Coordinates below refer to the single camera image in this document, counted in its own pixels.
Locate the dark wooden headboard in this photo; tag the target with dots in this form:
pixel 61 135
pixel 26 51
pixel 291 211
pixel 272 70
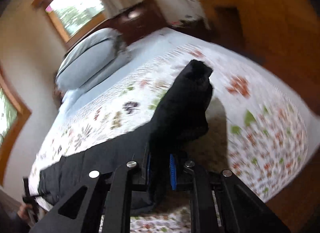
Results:
pixel 133 23

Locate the person's left hand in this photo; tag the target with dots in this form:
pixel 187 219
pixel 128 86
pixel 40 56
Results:
pixel 23 212

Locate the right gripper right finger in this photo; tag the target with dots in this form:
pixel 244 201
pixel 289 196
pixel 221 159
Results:
pixel 221 202

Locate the folded light blue duvet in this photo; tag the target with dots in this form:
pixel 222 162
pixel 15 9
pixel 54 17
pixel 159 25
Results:
pixel 93 60

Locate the black pants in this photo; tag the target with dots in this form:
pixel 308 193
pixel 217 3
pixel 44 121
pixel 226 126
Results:
pixel 178 120

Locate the floral quilted bedspread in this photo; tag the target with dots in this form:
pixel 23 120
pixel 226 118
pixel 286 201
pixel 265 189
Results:
pixel 253 129

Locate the wooden side window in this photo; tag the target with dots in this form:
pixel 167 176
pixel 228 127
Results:
pixel 14 114

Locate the wooden window near headboard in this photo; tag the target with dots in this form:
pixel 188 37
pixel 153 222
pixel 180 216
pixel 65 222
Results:
pixel 72 19

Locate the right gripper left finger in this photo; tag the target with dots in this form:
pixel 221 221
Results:
pixel 99 204

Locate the wooden cabinet desk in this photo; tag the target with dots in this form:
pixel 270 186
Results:
pixel 283 33

